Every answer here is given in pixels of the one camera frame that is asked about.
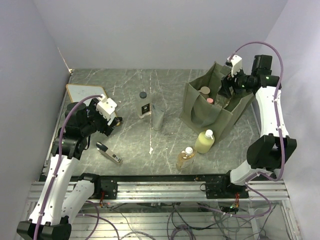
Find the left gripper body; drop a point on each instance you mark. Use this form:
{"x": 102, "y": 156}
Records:
{"x": 99, "y": 122}

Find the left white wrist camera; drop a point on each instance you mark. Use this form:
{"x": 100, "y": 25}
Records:
{"x": 107, "y": 108}

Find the tall clear square bottle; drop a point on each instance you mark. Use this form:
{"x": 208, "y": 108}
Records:
{"x": 144, "y": 106}

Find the green bottle beige cap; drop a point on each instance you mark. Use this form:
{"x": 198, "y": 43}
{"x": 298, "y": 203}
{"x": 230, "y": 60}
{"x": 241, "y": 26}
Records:
{"x": 205, "y": 91}

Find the aluminium rail frame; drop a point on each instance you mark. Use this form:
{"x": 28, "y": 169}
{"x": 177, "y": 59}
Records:
{"x": 172, "y": 207}

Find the orange bottle pink cap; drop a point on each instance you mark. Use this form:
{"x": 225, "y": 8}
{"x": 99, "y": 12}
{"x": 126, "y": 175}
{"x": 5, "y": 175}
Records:
{"x": 210, "y": 100}

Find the amber bottle white cap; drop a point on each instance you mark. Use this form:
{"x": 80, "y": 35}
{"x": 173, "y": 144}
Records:
{"x": 185, "y": 158}

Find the yellow-green pump bottle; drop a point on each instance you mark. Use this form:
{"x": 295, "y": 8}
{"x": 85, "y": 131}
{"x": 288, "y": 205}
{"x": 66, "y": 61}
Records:
{"x": 204, "y": 141}

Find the green canvas bag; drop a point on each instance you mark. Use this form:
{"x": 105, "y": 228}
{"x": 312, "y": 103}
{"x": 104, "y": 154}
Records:
{"x": 199, "y": 115}

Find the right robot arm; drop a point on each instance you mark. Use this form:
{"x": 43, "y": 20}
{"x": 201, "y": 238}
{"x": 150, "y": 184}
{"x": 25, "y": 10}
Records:
{"x": 274, "y": 146}

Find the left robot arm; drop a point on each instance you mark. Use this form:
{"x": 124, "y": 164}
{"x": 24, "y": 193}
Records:
{"x": 55, "y": 212}

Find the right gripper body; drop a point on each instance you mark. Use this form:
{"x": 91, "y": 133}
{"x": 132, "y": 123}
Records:
{"x": 240, "y": 82}

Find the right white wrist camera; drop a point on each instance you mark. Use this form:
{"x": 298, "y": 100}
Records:
{"x": 235, "y": 62}

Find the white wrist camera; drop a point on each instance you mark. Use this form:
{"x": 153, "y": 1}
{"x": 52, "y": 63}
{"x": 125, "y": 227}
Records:
{"x": 107, "y": 108}
{"x": 235, "y": 62}

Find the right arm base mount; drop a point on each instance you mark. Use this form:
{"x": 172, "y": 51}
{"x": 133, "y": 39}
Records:
{"x": 219, "y": 186}

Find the yellow-framed whiteboard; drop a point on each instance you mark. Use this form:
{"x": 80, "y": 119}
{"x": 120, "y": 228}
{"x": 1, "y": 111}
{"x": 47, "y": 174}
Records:
{"x": 78, "y": 92}

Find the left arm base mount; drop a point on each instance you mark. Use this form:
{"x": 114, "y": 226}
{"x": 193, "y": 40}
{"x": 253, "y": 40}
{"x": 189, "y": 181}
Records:
{"x": 109, "y": 189}

